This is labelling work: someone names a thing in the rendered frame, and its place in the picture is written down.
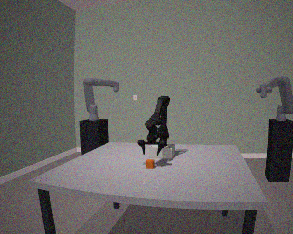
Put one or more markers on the orange block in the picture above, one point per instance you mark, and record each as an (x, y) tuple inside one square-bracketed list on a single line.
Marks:
[(150, 164)]

